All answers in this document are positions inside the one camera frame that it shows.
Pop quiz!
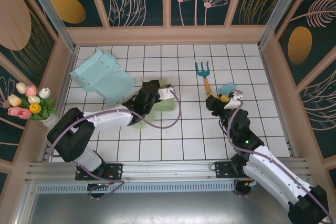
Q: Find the artificial tulip bouquet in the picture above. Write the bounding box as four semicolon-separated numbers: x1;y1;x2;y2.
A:
7;82;56;121

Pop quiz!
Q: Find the teal toy garden fork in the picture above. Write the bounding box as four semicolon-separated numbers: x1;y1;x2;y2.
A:
195;61;215;97

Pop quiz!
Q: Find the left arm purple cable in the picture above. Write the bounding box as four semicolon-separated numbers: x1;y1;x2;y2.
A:
49;90;182;201

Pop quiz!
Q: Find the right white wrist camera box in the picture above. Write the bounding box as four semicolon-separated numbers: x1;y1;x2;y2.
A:
224;89;244;110

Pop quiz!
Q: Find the aluminium mounting rail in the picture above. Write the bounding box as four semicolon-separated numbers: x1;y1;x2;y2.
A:
25;157;313;184

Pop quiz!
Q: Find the aluminium frame post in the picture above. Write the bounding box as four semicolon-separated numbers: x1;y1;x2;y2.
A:
20;0;77;52
258;0;308;49

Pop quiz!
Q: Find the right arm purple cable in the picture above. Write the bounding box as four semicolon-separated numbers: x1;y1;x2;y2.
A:
227;97;331;224

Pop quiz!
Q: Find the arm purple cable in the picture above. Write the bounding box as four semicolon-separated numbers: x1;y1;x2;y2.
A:
227;97;331;224
49;90;182;201

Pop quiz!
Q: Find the grey slotted cable duct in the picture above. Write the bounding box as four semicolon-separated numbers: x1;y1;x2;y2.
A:
35;183;237;194

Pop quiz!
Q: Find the white ribbed vase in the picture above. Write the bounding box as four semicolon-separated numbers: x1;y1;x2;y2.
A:
41;115;57;130

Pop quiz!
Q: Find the grey metal sheet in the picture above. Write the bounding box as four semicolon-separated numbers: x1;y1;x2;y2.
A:
26;191;320;224

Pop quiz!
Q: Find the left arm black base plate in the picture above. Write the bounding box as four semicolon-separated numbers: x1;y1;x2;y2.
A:
75;163;124;182

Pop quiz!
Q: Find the green paper box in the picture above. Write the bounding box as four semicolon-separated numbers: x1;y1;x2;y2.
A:
132;78;176;130

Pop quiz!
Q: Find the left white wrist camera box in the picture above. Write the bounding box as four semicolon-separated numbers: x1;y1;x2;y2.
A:
156;85;176;101

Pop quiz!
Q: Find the black base electronics module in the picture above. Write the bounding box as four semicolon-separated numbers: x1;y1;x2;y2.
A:
234;179;260;198

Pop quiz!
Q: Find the light blue paper box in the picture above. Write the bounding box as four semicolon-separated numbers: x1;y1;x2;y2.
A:
69;50;137;106

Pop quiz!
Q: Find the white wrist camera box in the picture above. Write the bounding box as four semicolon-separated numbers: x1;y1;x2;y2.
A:
156;85;176;101
224;89;244;110

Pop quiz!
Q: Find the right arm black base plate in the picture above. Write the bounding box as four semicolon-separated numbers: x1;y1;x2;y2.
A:
214;159;246;180

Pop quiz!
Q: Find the teal toy shovel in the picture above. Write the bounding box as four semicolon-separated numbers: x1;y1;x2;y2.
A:
218;82;236;96

